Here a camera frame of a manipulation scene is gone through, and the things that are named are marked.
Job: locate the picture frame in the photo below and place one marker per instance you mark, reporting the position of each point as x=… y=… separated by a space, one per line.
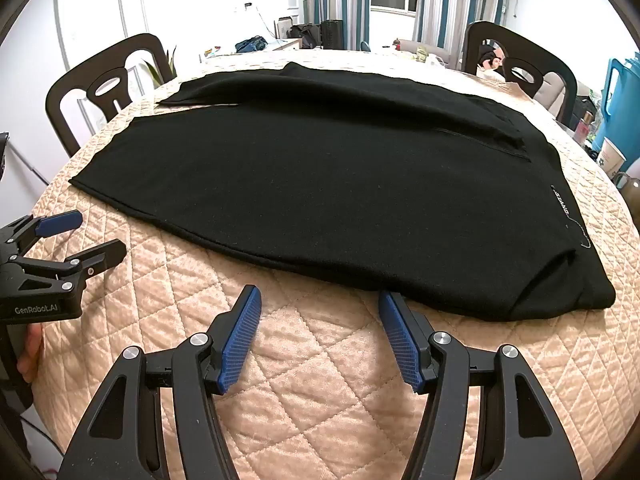
x=283 y=27

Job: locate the dark wooden chair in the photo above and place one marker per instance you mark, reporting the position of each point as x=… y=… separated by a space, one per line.
x=475 y=45
x=75 y=90

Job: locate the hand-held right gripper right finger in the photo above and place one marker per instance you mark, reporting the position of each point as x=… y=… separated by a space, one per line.
x=400 y=340

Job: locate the black bag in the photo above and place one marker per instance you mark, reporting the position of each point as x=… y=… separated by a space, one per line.
x=307 y=36

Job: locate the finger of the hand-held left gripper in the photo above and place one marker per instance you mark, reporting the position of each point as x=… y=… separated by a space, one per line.
x=60 y=222
x=100 y=255

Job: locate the peach quilted blanket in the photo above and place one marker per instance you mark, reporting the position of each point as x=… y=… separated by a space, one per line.
x=320 y=365

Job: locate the blue bag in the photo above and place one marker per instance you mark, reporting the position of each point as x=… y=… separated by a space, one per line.
x=250 y=45

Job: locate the glass jar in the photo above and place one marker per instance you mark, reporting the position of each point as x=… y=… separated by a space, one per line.
x=624 y=181

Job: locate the pink bottle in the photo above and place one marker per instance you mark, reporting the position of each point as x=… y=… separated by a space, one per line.
x=582 y=130

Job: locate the green plant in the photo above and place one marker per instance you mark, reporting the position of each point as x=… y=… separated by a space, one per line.
x=170 y=67

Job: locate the person's left hand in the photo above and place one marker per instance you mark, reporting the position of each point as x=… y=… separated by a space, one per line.
x=32 y=355

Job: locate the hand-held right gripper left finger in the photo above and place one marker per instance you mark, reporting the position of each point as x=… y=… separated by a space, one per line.
x=240 y=340

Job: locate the black pants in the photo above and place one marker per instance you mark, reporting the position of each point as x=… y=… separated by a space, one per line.
x=325 y=185

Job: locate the black cylindrical appliance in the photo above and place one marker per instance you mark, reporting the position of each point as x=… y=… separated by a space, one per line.
x=332 y=35

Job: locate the white paper cup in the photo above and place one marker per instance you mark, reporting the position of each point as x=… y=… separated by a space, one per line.
x=611 y=157

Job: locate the beige sofa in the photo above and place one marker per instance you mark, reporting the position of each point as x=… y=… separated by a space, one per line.
x=407 y=47

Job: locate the blue thermos jug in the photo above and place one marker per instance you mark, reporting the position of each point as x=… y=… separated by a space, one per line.
x=620 y=110

